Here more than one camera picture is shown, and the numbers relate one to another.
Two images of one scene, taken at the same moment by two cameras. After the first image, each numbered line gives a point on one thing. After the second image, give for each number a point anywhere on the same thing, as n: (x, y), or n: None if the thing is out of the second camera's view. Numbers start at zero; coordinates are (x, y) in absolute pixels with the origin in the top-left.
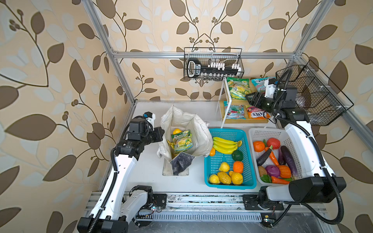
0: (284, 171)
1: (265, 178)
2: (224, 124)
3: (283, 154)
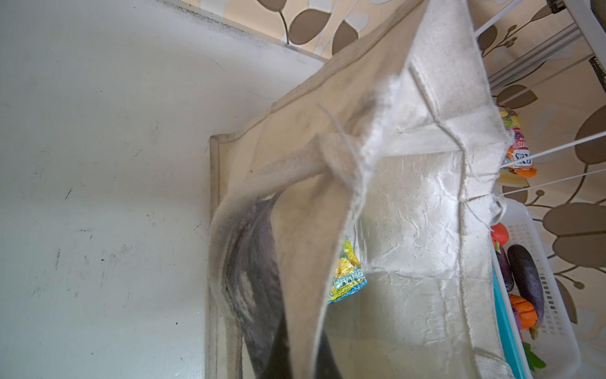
0: (525, 310)
1: (534, 361)
2: (589, 22)
3: (525, 279)
